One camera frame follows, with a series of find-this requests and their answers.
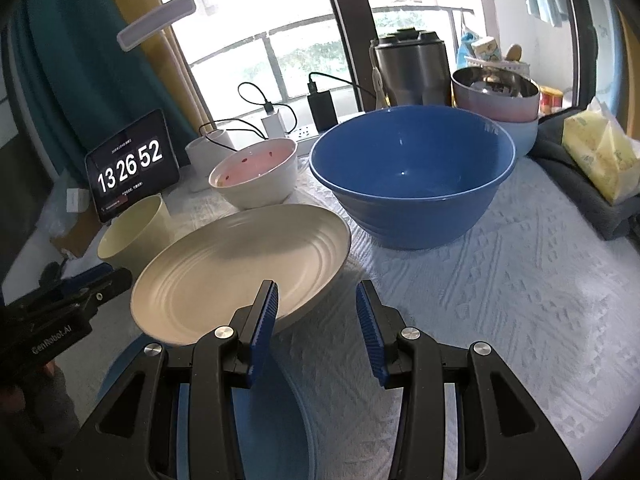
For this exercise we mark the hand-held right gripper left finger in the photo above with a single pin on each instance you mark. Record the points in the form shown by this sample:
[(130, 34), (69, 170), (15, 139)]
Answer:
[(265, 320)]

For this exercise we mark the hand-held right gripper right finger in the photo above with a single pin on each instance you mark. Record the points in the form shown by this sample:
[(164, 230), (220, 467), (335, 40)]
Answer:
[(369, 325)]

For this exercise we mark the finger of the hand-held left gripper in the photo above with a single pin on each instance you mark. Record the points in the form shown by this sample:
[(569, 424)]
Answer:
[(112, 284), (85, 277)]

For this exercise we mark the light yellow bowl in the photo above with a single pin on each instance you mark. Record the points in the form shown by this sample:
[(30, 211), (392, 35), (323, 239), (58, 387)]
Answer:
[(135, 230)]

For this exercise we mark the beige ribbed plate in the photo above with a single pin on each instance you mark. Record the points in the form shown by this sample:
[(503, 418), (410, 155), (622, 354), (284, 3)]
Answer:
[(225, 270)]

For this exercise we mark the blue plate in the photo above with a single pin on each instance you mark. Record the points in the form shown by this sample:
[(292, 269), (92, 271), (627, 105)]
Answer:
[(285, 430)]

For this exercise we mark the large blue bowl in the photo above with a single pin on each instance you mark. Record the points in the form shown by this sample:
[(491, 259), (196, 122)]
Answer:
[(410, 170)]

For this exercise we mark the person's left forearm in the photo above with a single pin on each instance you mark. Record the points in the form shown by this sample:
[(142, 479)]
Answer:
[(50, 405)]

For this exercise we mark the small white box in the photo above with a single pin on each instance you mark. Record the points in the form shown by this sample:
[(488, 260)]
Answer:
[(78, 201)]

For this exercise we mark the tablet with clock display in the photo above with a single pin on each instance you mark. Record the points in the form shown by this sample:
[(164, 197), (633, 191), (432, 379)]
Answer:
[(130, 165)]

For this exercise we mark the white bowl with pink inside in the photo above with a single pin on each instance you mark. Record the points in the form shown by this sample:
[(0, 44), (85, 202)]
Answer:
[(260, 185)]

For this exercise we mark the white power strip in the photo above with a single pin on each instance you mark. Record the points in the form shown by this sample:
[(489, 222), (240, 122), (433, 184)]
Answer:
[(305, 132)]

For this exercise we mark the teal curtain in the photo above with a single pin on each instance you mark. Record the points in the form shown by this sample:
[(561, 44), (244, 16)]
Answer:
[(65, 85)]

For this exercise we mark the white charger plug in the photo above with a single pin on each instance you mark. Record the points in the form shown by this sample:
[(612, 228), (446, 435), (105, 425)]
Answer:
[(273, 122)]

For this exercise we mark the yellow curtain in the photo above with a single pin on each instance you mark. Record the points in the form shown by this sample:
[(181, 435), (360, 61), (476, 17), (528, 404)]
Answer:
[(172, 75)]

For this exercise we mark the black power adapter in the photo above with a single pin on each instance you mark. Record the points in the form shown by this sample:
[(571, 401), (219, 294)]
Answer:
[(322, 110)]

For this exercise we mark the light blue bowl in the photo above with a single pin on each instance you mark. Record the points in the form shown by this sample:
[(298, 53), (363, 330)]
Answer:
[(522, 135)]

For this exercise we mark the steel bowl with pink outside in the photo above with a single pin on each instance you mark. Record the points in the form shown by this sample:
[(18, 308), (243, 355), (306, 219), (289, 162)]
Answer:
[(495, 105)]

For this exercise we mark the steel tumbler with black lid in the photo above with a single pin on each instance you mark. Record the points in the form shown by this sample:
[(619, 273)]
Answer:
[(412, 70)]

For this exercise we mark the balcony railing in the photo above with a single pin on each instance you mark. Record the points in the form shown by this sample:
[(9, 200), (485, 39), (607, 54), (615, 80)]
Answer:
[(270, 50)]

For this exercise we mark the yellow tissue pack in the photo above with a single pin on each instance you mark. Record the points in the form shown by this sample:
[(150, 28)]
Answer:
[(600, 155)]

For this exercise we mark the red can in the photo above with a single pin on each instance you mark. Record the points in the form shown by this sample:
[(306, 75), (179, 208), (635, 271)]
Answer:
[(550, 101)]

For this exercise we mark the black window post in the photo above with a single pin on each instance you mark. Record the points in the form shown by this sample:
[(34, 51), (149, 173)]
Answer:
[(345, 20)]

